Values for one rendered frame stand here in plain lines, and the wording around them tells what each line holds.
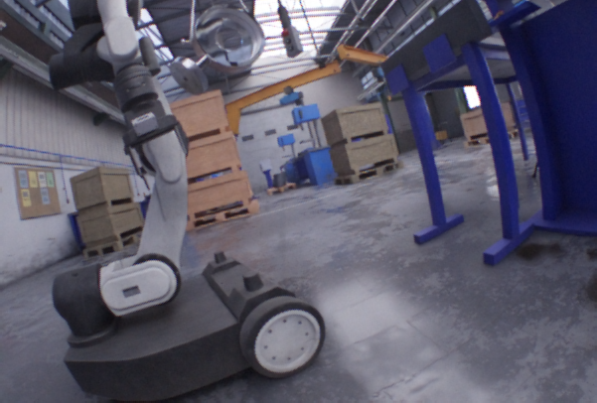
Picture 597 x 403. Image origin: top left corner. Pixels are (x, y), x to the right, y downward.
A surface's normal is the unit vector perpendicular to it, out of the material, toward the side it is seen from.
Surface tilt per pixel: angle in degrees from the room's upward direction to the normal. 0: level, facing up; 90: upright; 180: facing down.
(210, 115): 90
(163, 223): 90
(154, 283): 90
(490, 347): 0
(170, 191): 115
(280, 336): 90
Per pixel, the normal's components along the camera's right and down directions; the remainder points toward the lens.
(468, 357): -0.25, -0.97
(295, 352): 0.50, -0.11
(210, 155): 0.16, -0.01
